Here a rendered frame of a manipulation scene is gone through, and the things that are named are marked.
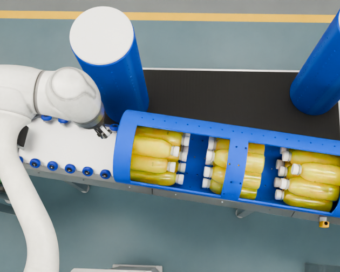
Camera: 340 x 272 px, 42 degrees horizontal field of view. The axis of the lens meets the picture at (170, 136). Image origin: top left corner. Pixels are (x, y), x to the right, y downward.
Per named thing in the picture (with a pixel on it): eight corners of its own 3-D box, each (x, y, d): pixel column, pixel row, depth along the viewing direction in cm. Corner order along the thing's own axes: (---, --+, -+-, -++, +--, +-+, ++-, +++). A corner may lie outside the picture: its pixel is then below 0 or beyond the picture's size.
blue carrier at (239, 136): (333, 219, 175) (361, 217, 148) (120, 185, 181) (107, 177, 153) (339, 150, 181) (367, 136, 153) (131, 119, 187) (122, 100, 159)
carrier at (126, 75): (150, 81, 278) (105, 80, 279) (136, 7, 193) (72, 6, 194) (148, 124, 270) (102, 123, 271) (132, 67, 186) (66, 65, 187)
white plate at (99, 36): (135, 6, 192) (135, 7, 193) (72, 5, 193) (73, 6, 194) (131, 65, 185) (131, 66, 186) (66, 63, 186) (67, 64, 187)
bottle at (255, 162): (263, 153, 163) (212, 145, 165) (265, 155, 156) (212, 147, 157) (260, 172, 164) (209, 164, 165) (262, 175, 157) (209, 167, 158)
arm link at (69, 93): (107, 86, 107) (55, 80, 107) (95, 61, 91) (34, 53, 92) (99, 129, 104) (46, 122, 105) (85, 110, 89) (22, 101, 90)
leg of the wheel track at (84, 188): (88, 193, 275) (62, 176, 215) (79, 191, 276) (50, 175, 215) (90, 184, 277) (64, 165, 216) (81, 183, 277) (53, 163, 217)
